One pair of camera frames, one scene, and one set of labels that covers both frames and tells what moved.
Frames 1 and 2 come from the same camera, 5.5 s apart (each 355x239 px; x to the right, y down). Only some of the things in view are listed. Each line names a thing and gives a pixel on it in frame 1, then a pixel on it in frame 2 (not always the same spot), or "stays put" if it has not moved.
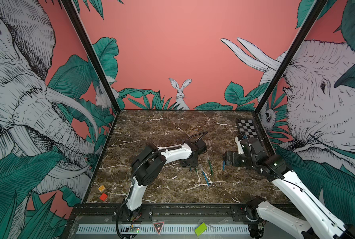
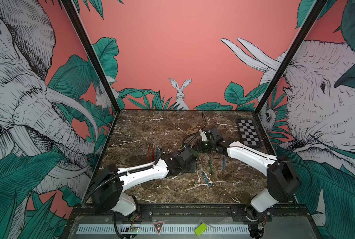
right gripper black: (235, 156) → (199, 144)
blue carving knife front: (205, 177) stays put
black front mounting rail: (153, 213) stays put
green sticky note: (201, 229) stays put
